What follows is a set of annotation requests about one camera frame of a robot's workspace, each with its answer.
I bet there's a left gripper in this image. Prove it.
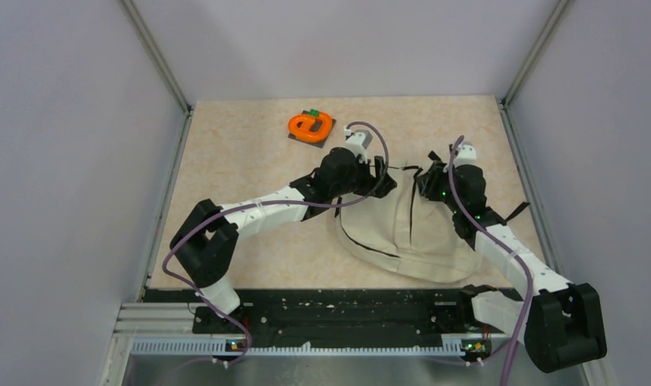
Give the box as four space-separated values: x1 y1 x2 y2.
331 154 396 199

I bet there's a cream canvas backpack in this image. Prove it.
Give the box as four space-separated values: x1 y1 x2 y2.
334 159 485 284

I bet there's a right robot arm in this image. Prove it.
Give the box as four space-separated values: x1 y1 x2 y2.
414 159 608 373

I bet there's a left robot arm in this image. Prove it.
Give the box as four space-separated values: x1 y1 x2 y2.
168 147 396 333

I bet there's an orange plastic toy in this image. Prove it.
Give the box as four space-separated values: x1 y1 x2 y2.
288 110 334 144

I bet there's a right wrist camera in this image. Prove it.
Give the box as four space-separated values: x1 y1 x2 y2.
450 141 477 167

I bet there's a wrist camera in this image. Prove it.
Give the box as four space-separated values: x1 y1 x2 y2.
343 128 373 164
450 141 477 167

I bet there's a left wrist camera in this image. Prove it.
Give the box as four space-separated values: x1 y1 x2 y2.
343 128 373 164

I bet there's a grey toy base plate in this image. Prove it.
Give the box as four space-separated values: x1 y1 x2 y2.
288 109 338 150

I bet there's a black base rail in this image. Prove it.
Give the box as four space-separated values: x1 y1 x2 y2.
144 285 498 353

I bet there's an aluminium frame rail right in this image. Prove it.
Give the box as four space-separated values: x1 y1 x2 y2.
499 1 574 274

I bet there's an aluminium frame rail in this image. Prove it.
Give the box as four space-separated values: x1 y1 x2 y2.
99 0 194 386
499 1 574 274

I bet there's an aluminium frame rail left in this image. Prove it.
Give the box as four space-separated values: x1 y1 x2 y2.
99 0 194 386

